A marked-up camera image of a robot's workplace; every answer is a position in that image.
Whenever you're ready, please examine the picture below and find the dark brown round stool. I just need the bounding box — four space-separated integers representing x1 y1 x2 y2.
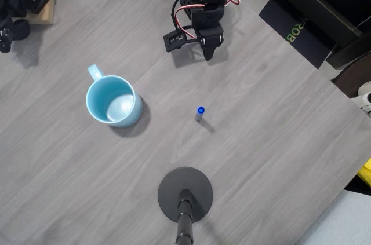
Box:
330 52 371 101

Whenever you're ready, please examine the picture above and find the black round base camera stand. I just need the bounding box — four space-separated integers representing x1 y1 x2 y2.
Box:
157 166 214 245

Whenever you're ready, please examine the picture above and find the blue capped pen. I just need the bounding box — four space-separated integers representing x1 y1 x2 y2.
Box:
195 105 206 123

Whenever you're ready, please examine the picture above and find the black camera cable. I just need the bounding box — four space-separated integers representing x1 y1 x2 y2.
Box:
170 0 203 33

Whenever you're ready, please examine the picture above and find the light blue ceramic mug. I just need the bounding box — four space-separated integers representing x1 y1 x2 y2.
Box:
85 64 143 129

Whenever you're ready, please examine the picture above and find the white device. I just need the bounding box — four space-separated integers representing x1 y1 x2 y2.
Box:
350 81 371 117

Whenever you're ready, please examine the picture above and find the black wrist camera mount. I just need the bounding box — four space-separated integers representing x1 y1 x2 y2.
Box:
163 26 201 54

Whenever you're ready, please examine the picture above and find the black box with green letters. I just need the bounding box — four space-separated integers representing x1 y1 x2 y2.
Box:
258 0 337 70

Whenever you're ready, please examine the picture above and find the yellow object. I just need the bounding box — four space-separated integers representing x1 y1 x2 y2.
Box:
357 158 371 187

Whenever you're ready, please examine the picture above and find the wooden base board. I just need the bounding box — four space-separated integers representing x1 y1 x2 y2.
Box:
11 0 56 25

